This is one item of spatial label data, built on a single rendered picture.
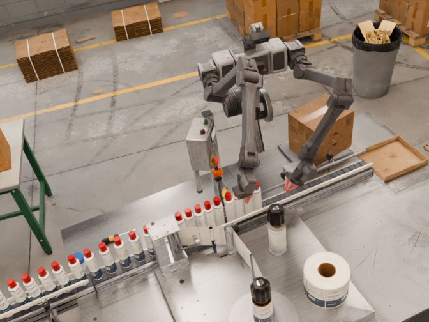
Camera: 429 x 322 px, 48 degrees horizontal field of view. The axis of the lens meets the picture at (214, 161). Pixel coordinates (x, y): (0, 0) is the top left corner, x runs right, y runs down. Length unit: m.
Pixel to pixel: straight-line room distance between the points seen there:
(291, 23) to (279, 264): 3.81
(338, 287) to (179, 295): 0.73
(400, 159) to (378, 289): 0.93
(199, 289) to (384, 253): 0.93
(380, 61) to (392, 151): 1.78
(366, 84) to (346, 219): 2.43
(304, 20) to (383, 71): 1.40
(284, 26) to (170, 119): 1.79
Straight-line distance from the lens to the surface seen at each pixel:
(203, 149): 2.18
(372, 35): 4.80
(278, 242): 2.34
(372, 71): 4.78
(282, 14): 5.66
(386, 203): 2.75
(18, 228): 4.29
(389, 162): 2.99
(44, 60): 6.11
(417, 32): 5.83
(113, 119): 5.08
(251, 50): 2.66
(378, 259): 2.50
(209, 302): 2.29
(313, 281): 2.16
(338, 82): 2.29
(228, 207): 2.46
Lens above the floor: 2.81
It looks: 41 degrees down
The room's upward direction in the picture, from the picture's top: 9 degrees counter-clockwise
